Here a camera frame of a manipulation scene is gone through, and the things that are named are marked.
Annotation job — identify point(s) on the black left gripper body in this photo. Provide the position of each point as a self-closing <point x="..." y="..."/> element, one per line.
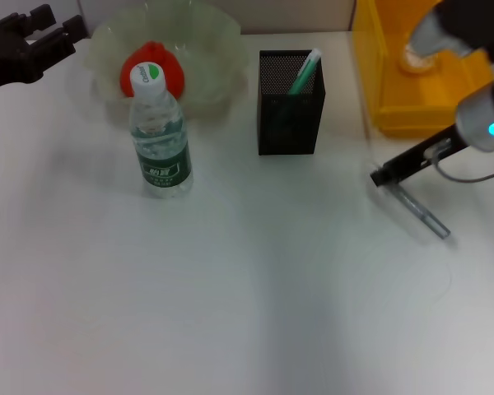
<point x="4" y="57"/>

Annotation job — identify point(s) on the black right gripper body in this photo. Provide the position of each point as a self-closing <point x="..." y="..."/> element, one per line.
<point x="420" y="154"/>

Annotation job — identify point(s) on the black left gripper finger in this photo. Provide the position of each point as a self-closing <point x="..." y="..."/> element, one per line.
<point x="61" y="45"/>
<point x="35" y="22"/>

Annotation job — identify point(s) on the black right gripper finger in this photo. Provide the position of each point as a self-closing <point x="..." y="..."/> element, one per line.
<point x="380" y="177"/>

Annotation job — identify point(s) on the grey marker pen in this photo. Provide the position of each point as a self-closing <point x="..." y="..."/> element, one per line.
<point x="424" y="216"/>

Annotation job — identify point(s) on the white paper ball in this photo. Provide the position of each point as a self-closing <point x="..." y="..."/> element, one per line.
<point x="420" y="63"/>

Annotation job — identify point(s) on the red fuzzy ball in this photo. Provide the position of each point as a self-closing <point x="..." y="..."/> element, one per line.
<point x="173" y="70"/>

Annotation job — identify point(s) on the green utility knife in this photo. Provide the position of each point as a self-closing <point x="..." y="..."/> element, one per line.
<point x="306" y="72"/>

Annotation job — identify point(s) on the clear green-label water bottle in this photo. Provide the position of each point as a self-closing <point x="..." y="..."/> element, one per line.
<point x="162" y="160"/>

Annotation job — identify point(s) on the black mesh pen holder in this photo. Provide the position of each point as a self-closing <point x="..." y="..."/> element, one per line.
<point x="290" y="123"/>

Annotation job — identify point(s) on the pale green glass fruit plate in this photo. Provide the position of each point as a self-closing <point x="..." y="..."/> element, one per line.
<point x="214" y="53"/>

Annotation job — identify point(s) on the yellow plastic bin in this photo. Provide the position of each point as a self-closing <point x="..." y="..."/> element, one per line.
<point x="420" y="94"/>

